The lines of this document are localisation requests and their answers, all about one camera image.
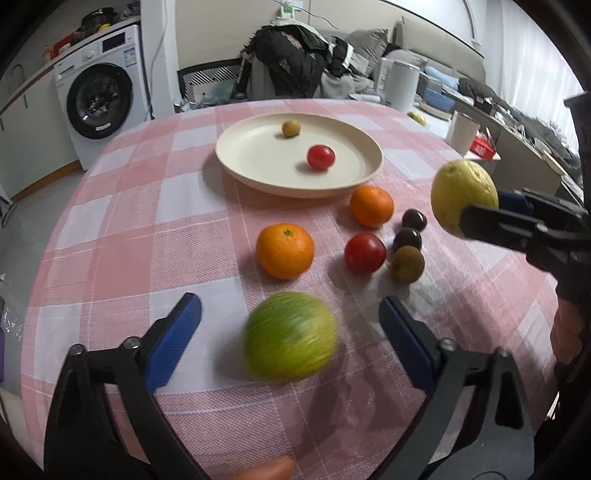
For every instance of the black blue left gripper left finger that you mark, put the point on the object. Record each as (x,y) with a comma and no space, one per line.
(82,440)

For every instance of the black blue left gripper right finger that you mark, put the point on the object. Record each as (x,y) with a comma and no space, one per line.
(496,440)

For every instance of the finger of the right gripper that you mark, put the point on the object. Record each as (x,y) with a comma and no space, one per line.
(533,203)
(497,227)

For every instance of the yellow lemon fruit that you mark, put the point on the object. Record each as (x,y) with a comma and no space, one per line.
(456,186)

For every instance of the dark purple grape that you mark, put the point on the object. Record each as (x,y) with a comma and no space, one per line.
(408,236)
(414,219)

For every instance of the red cherry tomato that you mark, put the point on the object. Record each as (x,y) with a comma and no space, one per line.
(321,157)
(365,253)

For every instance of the large orange mandarin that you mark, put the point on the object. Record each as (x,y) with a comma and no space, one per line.
(285,250)

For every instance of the green wrinkled round fruit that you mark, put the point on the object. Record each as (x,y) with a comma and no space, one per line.
(290,336)

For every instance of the right hand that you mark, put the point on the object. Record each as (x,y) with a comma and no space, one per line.
(566,332)

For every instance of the left hand thumb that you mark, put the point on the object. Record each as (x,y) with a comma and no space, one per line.
(281,468)

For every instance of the red box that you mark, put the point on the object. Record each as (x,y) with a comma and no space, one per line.
(482,147)

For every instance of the brown kiwi-like fruit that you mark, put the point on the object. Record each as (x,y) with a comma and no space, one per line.
(408,265)

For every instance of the white cup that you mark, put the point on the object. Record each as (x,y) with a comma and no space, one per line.
(462,132)

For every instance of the smaller orange mandarin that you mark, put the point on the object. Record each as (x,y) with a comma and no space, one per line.
(371,206)

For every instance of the yellow fruit on side table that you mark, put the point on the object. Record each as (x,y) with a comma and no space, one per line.
(419,118)

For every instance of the blue bowl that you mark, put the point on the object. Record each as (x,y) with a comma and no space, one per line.
(438,100)

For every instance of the white electric kettle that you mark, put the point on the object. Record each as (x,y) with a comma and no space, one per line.
(397,83)

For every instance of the red cherry tomato on plate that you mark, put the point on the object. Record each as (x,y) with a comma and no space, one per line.
(321,157)

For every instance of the grey sofa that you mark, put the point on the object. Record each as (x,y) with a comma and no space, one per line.
(420,43)

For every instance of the grey pillow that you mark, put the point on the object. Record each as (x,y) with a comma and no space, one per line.
(368,48)

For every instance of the small brown longan on plate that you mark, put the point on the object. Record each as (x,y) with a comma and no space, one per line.
(291,128)

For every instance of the pink checkered tablecloth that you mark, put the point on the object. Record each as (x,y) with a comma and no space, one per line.
(157,217)

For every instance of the cream round plate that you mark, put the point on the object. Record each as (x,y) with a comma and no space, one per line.
(255,152)

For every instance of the pile of dark clothes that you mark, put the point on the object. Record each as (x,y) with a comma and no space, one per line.
(291,58)

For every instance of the black patterned chair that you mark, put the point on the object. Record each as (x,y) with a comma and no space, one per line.
(209,84)

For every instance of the white washing machine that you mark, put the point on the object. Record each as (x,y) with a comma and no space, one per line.
(102,89)

